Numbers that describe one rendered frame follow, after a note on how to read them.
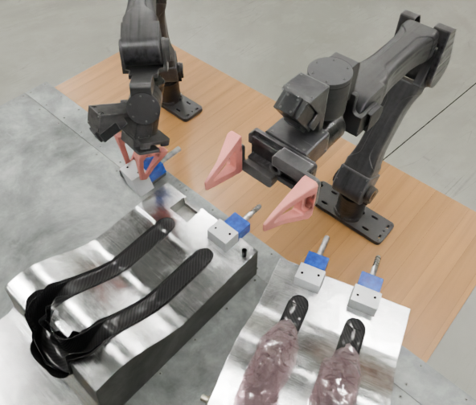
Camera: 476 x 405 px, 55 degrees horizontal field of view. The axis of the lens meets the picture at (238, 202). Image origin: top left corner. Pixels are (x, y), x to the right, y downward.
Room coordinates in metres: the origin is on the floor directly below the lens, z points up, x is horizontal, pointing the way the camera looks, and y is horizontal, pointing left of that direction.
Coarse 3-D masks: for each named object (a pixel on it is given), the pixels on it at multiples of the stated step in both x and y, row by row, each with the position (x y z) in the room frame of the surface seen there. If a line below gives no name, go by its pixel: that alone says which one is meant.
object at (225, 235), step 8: (256, 208) 0.58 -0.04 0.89; (232, 216) 0.55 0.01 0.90; (240, 216) 0.55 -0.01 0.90; (248, 216) 0.56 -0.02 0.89; (216, 224) 0.52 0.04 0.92; (224, 224) 0.52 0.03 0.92; (232, 224) 0.53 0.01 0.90; (240, 224) 0.53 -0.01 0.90; (248, 224) 0.53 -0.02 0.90; (208, 232) 0.51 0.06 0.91; (216, 232) 0.51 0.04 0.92; (224, 232) 0.51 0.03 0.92; (232, 232) 0.51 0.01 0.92; (240, 232) 0.52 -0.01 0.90; (216, 240) 0.50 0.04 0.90; (224, 240) 0.49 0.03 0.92; (232, 240) 0.49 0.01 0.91; (224, 248) 0.48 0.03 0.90
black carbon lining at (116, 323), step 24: (144, 240) 0.51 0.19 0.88; (120, 264) 0.46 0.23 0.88; (192, 264) 0.46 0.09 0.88; (48, 288) 0.37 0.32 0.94; (72, 288) 0.39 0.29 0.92; (168, 288) 0.41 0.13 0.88; (48, 312) 0.33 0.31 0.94; (120, 312) 0.34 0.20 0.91; (144, 312) 0.35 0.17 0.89; (48, 336) 0.32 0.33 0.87; (72, 336) 0.29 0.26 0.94; (96, 336) 0.30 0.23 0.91; (48, 360) 0.27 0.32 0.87; (72, 360) 0.25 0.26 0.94
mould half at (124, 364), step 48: (96, 240) 0.51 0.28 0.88; (192, 240) 0.50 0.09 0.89; (240, 240) 0.50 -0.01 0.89; (96, 288) 0.39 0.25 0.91; (144, 288) 0.40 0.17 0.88; (192, 288) 0.40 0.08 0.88; (240, 288) 0.45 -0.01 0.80; (0, 336) 0.32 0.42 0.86; (144, 336) 0.30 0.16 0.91; (192, 336) 0.35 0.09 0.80; (0, 384) 0.24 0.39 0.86; (48, 384) 0.24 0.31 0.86; (96, 384) 0.22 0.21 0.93; (144, 384) 0.26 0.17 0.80
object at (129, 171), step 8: (176, 152) 0.70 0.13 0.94; (144, 160) 0.67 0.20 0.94; (128, 168) 0.64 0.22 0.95; (136, 168) 0.64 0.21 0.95; (144, 168) 0.65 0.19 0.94; (160, 168) 0.65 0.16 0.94; (128, 176) 0.62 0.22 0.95; (136, 176) 0.62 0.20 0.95; (152, 176) 0.64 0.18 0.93; (128, 184) 0.64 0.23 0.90; (136, 184) 0.61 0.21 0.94; (144, 184) 0.62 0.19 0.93; (152, 184) 0.63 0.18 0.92; (136, 192) 0.62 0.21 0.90; (144, 192) 0.61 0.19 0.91
